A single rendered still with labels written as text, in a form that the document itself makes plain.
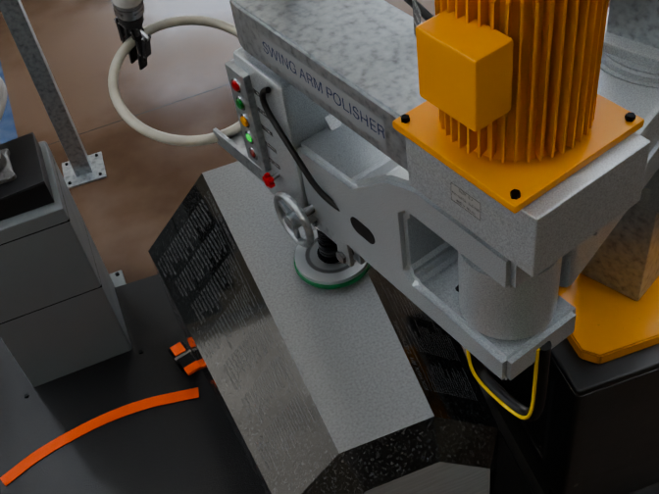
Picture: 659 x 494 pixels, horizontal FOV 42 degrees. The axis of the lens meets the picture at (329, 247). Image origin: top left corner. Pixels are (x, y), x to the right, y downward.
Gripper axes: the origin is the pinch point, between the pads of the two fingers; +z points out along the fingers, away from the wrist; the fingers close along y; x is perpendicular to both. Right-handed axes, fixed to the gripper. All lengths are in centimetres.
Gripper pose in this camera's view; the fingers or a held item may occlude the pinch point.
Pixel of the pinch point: (137, 57)
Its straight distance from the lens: 286.2
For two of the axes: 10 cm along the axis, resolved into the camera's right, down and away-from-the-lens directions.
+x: 6.1, -6.8, 4.1
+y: 7.9, 5.7, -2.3
